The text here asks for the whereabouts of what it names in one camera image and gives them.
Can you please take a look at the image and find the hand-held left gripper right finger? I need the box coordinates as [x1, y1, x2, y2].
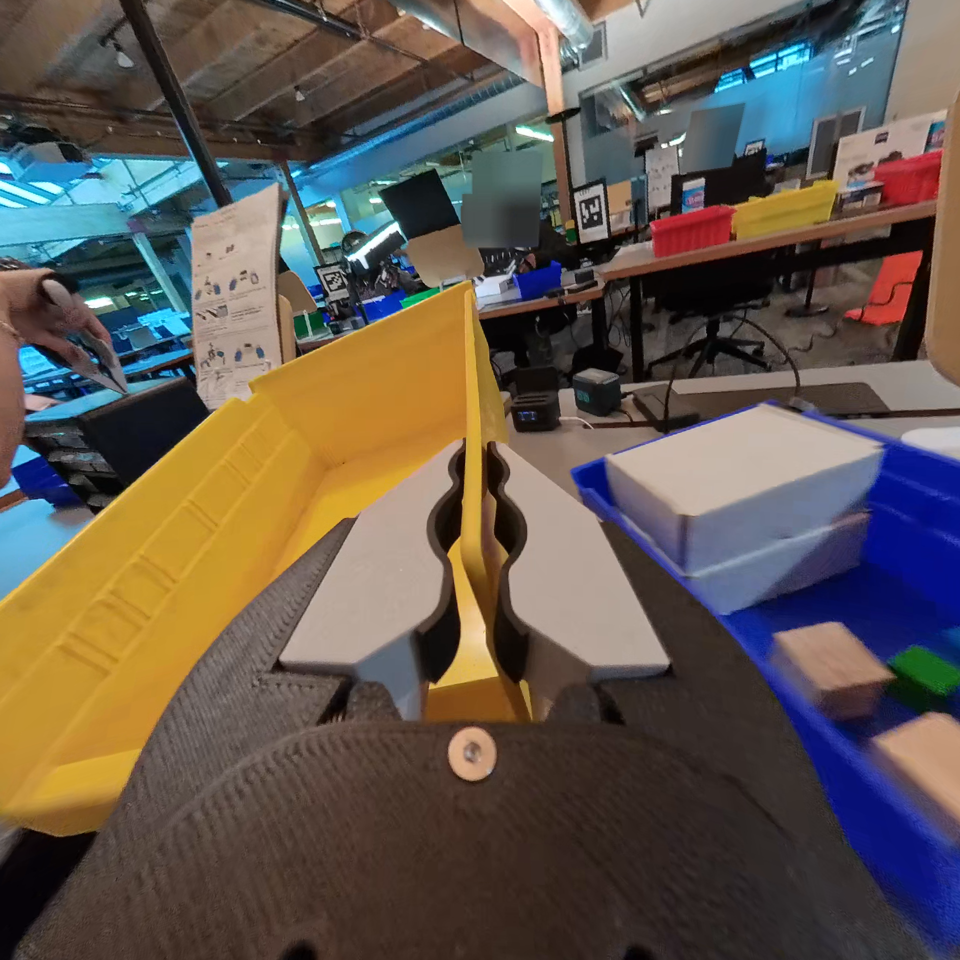
[486, 441, 672, 720]

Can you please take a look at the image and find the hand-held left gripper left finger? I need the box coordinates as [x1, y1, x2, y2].
[277, 439, 468, 723]

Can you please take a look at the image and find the white cardboard box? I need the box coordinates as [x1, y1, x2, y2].
[603, 401, 886, 571]
[682, 510, 875, 616]

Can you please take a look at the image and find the yellow storage bin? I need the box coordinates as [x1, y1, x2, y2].
[0, 279, 541, 837]

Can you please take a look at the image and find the blue storage bin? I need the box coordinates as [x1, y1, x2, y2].
[570, 405, 960, 960]
[513, 261, 564, 301]

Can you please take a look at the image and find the black desk mat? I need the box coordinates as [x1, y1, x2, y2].
[675, 381, 894, 420]

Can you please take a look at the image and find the black battery charger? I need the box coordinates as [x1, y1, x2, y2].
[510, 366, 562, 435]

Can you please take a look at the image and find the black cube device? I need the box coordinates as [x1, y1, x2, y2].
[572, 367, 624, 418]

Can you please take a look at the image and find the wooden block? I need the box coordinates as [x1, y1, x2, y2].
[870, 712, 960, 826]
[772, 621, 897, 721]

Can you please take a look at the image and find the black cabinet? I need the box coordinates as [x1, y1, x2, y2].
[22, 375, 211, 515]

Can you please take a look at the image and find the wooden work table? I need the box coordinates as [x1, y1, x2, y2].
[477, 283, 607, 376]

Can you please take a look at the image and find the black office chair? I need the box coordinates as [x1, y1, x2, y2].
[645, 255, 774, 380]

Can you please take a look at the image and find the beige stand board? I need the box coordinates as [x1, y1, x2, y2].
[405, 225, 486, 290]

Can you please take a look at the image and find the green cube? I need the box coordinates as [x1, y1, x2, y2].
[888, 646, 960, 710]

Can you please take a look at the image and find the red ribbed tub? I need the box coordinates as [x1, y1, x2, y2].
[872, 150, 944, 206]
[649, 205, 738, 258]

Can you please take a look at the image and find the black sheet board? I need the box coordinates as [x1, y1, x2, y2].
[377, 168, 461, 243]

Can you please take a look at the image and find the yellow ribbed tub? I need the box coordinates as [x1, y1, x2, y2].
[732, 180, 840, 241]

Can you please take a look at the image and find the orange floor sign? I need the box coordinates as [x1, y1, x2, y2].
[843, 251, 924, 325]

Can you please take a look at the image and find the wooden stand board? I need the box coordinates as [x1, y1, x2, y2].
[924, 90, 960, 387]

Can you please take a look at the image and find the long wooden table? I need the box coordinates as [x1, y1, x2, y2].
[600, 198, 939, 380]

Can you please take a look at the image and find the white printed carton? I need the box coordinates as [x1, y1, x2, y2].
[832, 111, 948, 189]

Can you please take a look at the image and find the black cable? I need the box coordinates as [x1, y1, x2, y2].
[660, 315, 819, 417]

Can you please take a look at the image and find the silver ventilation duct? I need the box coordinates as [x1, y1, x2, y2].
[390, 0, 601, 54]

